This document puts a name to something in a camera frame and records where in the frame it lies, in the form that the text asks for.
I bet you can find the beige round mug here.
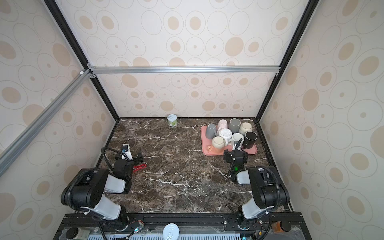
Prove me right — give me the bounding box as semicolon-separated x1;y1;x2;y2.
239;123;253;135

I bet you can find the pink mug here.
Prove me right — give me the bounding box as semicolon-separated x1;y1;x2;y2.
217;119;228;133

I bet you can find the peach cream speckled mug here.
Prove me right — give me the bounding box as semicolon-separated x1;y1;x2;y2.
207;136;226;154

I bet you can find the white ceramic mug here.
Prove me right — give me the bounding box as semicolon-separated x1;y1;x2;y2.
218;128;233;146

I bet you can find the small green white can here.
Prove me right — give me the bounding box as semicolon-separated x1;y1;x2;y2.
167;114;178;128

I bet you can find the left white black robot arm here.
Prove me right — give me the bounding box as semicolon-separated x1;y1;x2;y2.
61;144;143;225

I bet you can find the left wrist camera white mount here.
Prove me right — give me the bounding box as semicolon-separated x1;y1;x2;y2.
121;144;133;161

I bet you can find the white round lamp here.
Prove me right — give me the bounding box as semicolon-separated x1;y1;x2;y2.
163;223;180;240

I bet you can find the large grey mug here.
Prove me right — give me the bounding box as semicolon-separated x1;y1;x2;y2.
228;118;242;134

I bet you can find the red handled tool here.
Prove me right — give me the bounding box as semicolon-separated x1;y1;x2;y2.
133;164;147;173

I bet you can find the small grey mug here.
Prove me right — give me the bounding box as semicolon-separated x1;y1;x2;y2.
205;124;217;140

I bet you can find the horizontal aluminium frame bar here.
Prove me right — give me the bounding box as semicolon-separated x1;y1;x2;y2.
90;65;280;75

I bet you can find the pink plastic tray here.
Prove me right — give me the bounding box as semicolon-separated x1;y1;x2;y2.
201;125;258;156

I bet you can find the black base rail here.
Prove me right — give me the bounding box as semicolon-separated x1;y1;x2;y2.
54;212;312;240

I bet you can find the white mug black rim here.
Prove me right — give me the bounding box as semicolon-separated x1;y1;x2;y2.
229;133;245;147

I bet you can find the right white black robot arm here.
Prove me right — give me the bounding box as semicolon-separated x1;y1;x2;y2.
223;139;290;229

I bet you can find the left slanted aluminium frame bar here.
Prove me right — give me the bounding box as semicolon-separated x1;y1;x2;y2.
1;70;91;175

